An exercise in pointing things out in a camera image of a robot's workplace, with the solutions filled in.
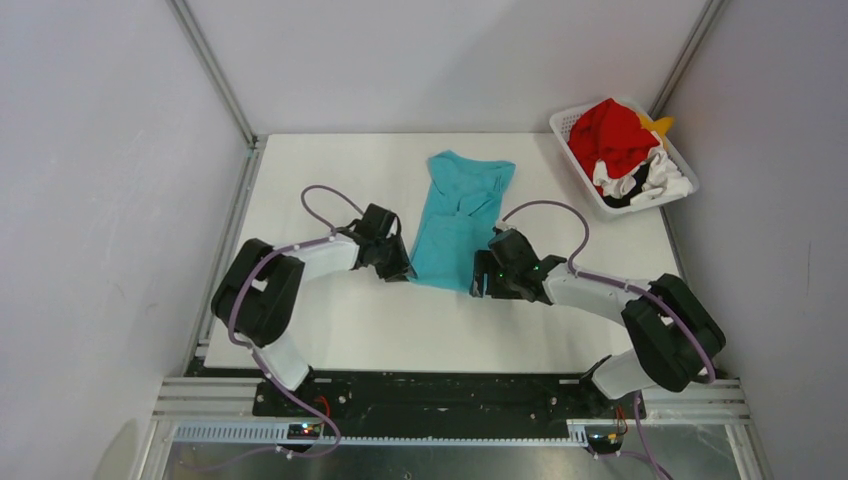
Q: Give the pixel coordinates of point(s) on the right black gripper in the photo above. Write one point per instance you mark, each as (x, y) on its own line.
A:
(486, 263)

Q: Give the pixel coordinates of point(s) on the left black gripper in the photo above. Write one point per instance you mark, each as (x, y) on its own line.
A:
(401, 268)

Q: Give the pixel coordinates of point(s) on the teal t shirt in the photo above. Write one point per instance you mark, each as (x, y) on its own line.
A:
(463, 204)

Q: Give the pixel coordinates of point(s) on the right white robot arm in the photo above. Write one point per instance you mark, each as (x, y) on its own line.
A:
(674, 338)

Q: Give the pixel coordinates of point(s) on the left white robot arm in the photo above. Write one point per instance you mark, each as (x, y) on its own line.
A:
(257, 295)

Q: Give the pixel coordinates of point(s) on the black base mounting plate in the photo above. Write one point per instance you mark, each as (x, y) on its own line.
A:
(457, 406)

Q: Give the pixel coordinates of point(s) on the white plastic laundry basket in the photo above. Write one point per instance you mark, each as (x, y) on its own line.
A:
(561, 124)

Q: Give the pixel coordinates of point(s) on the red t shirt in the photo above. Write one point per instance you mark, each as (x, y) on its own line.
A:
(613, 134)

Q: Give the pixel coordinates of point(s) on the left controller board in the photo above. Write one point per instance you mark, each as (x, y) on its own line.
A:
(304, 431)

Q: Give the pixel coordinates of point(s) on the controller board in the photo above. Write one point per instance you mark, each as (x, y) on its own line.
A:
(304, 431)
(604, 444)

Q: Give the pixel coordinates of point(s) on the white and black t shirt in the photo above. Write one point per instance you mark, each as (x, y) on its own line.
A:
(658, 177)

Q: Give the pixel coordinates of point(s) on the right controller board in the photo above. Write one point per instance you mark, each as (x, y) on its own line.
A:
(604, 444)

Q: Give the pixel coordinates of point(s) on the yellow t shirt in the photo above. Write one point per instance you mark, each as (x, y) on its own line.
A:
(659, 126)

